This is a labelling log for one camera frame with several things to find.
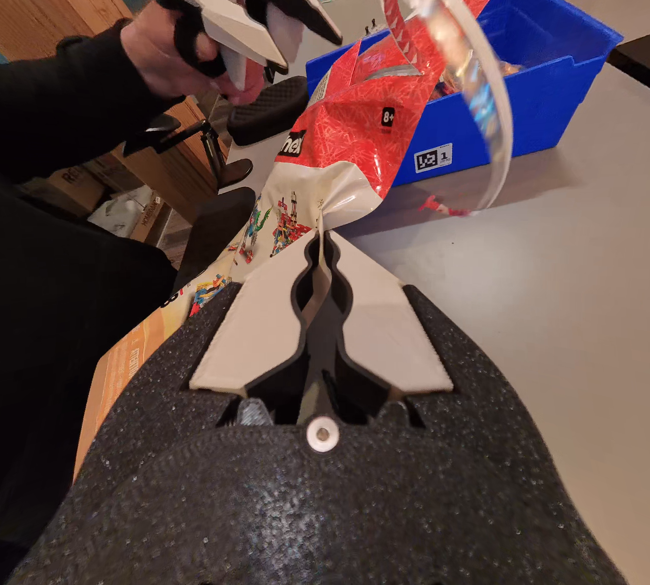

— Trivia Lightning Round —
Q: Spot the toy building set bag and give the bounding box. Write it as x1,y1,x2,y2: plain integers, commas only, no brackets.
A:
73,0,529,481

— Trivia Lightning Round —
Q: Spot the red toy piece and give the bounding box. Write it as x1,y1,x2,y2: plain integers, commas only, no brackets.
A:
419,195,471,218

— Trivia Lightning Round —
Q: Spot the person's left hand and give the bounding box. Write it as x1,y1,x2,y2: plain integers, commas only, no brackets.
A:
121,1,268,106

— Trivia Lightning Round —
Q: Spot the person's black-clothed torso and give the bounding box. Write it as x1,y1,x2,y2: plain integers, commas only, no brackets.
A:
0,184,179,545

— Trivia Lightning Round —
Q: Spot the clear curved plastic piece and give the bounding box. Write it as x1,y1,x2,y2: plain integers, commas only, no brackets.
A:
378,0,512,216

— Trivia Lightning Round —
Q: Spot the cardboard box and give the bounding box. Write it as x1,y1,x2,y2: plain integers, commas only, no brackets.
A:
20,166,166,241

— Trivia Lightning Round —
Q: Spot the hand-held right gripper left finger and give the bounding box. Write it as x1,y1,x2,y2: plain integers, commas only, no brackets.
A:
188,229,323,396

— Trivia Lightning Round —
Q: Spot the blue plastic bin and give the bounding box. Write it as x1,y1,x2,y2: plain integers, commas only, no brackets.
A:
306,0,624,188

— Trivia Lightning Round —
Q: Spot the person's left forearm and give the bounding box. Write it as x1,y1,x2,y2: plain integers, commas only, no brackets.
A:
0,18,186,184

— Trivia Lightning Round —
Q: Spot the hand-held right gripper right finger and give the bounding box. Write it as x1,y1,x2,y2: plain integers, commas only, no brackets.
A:
324,230,455,399

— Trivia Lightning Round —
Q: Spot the black chair armrest pad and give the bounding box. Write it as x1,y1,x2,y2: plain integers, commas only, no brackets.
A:
173,187,257,292
227,77,309,147

